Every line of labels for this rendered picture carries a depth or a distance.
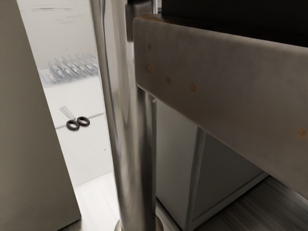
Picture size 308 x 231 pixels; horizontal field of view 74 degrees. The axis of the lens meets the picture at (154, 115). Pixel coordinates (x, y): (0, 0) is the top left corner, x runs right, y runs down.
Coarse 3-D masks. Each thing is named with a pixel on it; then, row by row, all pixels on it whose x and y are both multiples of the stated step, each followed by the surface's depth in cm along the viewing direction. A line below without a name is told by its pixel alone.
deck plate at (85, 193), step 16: (112, 176) 13; (272, 176) 13; (80, 192) 12; (96, 192) 12; (112, 192) 12; (256, 192) 12; (272, 192) 12; (288, 192) 12; (80, 208) 11; (96, 208) 11; (112, 208) 11; (160, 208) 11; (224, 208) 11; (240, 208) 11; (256, 208) 11; (272, 208) 11; (288, 208) 11; (304, 208) 11; (80, 224) 10; (96, 224) 10; (112, 224) 10; (176, 224) 10; (208, 224) 10; (224, 224) 10; (240, 224) 10; (256, 224) 10; (272, 224) 10; (288, 224) 10; (304, 224) 10
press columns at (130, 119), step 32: (96, 0) 4; (128, 0) 4; (96, 32) 5; (128, 32) 4; (128, 64) 5; (128, 96) 5; (128, 128) 6; (128, 160) 6; (128, 192) 7; (128, 224) 8; (160, 224) 10
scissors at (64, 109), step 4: (60, 108) 58; (64, 108) 57; (64, 112) 56; (68, 112) 55; (68, 116) 54; (72, 116) 53; (80, 116) 53; (72, 120) 51; (88, 120) 51; (68, 124) 49; (76, 124) 50; (80, 124) 50; (84, 124) 50; (88, 124) 50; (72, 128) 48; (76, 128) 48
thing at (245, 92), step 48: (192, 0) 2; (240, 0) 2; (288, 0) 1; (144, 48) 3; (192, 48) 2; (240, 48) 1; (288, 48) 1; (192, 96) 2; (240, 96) 2; (288, 96) 1; (240, 144) 2; (288, 144) 1
